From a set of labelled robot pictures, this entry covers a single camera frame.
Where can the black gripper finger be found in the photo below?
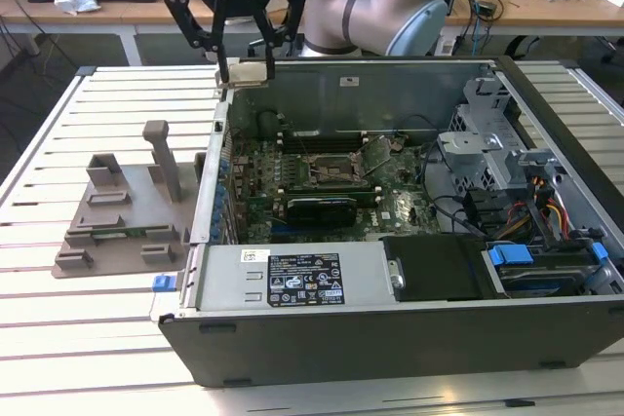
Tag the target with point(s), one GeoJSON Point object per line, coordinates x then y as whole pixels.
{"type": "Point", "coordinates": [222, 65]}
{"type": "Point", "coordinates": [269, 60]}

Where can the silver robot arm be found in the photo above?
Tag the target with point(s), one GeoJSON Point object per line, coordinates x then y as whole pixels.
{"type": "Point", "coordinates": [370, 16]}

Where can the CPU socket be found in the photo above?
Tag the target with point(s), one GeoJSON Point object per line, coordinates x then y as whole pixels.
{"type": "Point", "coordinates": [331, 167]}

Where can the black chair base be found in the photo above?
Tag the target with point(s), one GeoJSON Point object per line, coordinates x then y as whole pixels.
{"type": "Point", "coordinates": [268, 43]}

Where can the black RAM slot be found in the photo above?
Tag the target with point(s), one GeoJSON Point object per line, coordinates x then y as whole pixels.
{"type": "Point", "coordinates": [326, 144]}
{"type": "Point", "coordinates": [331, 187]}
{"type": "Point", "coordinates": [331, 180]}
{"type": "Point", "coordinates": [326, 135]}
{"type": "Point", "coordinates": [331, 183]}
{"type": "Point", "coordinates": [326, 149]}
{"type": "Point", "coordinates": [331, 191]}
{"type": "Point", "coordinates": [326, 139]}

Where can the blue card retention clip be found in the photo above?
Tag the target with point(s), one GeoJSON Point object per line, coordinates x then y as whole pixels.
{"type": "Point", "coordinates": [215, 231]}
{"type": "Point", "coordinates": [217, 216]}
{"type": "Point", "coordinates": [220, 201]}
{"type": "Point", "coordinates": [224, 166]}
{"type": "Point", "coordinates": [222, 189]}

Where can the crumpled white paper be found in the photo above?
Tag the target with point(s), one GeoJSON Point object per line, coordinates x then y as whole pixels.
{"type": "Point", "coordinates": [75, 1]}

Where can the round coin battery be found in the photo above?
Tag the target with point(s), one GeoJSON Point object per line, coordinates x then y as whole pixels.
{"type": "Point", "coordinates": [397, 142]}

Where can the black graphics card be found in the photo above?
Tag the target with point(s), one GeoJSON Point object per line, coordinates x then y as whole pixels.
{"type": "Point", "coordinates": [322, 211]}

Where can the grey parts rack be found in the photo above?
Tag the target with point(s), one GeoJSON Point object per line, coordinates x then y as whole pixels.
{"type": "Point", "coordinates": [127, 201]}

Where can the green motherboard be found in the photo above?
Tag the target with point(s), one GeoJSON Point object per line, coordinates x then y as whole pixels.
{"type": "Point", "coordinates": [390, 201]}

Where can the green RAM stick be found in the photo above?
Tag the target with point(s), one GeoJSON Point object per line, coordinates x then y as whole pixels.
{"type": "Point", "coordinates": [117, 232]}

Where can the silver power supply unit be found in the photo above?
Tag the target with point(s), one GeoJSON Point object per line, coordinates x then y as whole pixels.
{"type": "Point", "coordinates": [224, 279]}

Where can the blue case latch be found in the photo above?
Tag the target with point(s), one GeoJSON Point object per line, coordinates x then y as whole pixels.
{"type": "Point", "coordinates": [163, 283]}

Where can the metal drive bay cage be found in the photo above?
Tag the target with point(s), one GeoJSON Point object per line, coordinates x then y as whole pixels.
{"type": "Point", "coordinates": [487, 158]}

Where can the black plastic shroud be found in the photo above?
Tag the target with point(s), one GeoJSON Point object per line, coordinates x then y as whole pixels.
{"type": "Point", "coordinates": [434, 270]}

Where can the black PC case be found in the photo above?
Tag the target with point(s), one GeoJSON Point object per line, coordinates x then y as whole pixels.
{"type": "Point", "coordinates": [341, 352]}

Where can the blue disk carrier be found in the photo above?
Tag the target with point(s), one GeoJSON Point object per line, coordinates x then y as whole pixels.
{"type": "Point", "coordinates": [509, 255]}

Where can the black hard disk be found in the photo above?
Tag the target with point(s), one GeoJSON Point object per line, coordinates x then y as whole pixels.
{"type": "Point", "coordinates": [536, 279]}

